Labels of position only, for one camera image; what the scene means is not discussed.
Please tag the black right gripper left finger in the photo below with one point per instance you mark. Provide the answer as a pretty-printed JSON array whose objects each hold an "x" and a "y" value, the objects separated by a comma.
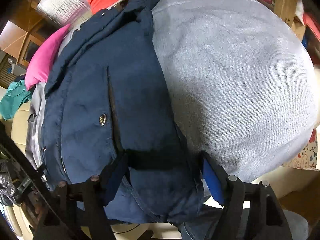
[{"x": 112, "y": 177}]

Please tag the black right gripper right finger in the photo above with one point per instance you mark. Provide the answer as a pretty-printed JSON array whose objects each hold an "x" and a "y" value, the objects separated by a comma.
[{"x": 215, "y": 178}]

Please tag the navy blue jacket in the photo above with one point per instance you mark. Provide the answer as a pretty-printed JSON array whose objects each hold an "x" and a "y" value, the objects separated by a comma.
[{"x": 106, "y": 96}]

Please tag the grey bed blanket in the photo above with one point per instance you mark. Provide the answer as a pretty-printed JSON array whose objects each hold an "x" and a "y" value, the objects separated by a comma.
[{"x": 242, "y": 87}]

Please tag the floral patterned sheet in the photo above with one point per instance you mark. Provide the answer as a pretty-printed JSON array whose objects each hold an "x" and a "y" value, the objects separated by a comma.
[{"x": 307, "y": 158}]

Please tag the teal garment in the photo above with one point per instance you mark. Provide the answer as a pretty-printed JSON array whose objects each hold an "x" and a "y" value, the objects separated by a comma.
[{"x": 16, "y": 95}]

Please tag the pink pillow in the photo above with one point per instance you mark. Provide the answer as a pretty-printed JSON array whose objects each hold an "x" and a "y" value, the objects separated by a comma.
[{"x": 42, "y": 61}]

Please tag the wooden cabinet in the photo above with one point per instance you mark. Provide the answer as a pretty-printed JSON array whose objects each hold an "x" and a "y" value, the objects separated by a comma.
[{"x": 24, "y": 32}]

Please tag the silver foil mat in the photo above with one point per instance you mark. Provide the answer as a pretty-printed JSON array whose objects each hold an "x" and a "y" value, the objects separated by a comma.
[{"x": 63, "y": 12}]

